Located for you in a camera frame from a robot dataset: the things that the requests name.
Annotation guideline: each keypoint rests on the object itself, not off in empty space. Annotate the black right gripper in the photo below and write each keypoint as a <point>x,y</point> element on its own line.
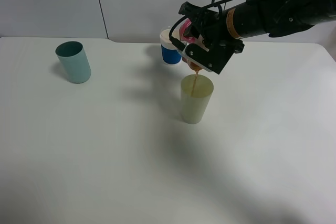
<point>209,28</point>

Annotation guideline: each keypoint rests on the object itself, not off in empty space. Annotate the clear bottle with brown drink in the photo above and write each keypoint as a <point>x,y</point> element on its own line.
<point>189,40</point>

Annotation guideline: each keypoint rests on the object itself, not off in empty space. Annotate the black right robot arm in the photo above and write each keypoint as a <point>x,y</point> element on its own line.
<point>276,18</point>

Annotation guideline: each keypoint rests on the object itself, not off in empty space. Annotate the blue sleeved white cup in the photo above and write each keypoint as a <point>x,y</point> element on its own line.
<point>170,54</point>

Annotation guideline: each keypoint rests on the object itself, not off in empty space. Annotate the light green plastic cup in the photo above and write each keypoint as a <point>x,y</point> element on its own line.
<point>196,91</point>

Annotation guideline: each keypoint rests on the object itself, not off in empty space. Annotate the teal plastic cup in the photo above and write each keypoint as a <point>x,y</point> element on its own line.
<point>73,58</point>

